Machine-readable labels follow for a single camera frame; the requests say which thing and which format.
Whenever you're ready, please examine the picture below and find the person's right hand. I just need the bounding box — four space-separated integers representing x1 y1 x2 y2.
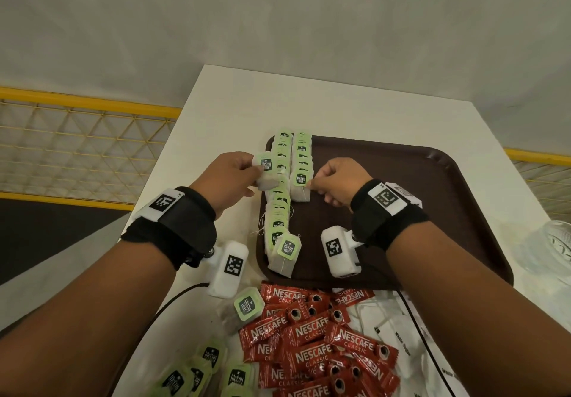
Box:
310 157 374 210

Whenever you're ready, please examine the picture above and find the person's left hand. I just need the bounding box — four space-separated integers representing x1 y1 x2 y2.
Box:
189 151 265 220

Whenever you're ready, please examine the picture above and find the green tagged tea bag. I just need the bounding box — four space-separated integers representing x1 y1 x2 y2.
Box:
290 168 314 204

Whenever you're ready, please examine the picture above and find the handful of tea bags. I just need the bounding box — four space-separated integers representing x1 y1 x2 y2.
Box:
252 151 280 191

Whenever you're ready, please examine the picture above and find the brown tray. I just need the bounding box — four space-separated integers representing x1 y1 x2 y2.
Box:
255 135 514 290

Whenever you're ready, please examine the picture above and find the pile of white sugar sachets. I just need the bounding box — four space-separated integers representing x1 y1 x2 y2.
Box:
352 292 469 397

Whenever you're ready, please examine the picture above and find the pile of red Nescafe sachets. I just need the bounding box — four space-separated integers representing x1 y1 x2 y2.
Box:
239 281 401 397

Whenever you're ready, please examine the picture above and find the pile of green tea bags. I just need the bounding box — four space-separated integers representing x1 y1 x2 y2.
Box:
147 287 266 397

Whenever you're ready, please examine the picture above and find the clear patterned glass cup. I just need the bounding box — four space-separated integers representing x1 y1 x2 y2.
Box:
517 220 571 286

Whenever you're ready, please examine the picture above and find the person's right forearm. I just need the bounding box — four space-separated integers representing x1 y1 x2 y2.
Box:
385 221 571 397

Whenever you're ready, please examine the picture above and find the person's left forearm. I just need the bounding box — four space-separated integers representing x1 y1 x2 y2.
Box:
0 242 178 397

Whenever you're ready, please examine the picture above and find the black right wristband with markers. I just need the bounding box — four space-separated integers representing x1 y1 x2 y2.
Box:
350 179 430 252

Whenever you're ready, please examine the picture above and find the black wristband with markers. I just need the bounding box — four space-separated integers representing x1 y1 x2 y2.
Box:
120 186 218 271
350 179 430 252

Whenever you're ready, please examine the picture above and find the black left wristband with markers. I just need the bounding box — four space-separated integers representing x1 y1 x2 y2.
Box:
120 186 218 271

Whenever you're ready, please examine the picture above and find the yellow mesh railing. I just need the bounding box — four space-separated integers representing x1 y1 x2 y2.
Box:
0 86 183 212
504 148 571 221

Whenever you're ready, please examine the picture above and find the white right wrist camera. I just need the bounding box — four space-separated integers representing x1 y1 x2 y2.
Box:
320 226 365 279

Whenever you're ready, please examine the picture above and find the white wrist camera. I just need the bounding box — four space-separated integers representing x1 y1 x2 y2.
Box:
206 240 250 300
320 226 365 279

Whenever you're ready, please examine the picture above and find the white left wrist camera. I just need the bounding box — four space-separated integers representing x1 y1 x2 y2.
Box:
206 240 250 300

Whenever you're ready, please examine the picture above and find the black left camera cable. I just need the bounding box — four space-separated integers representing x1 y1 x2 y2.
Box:
106 282 211 397

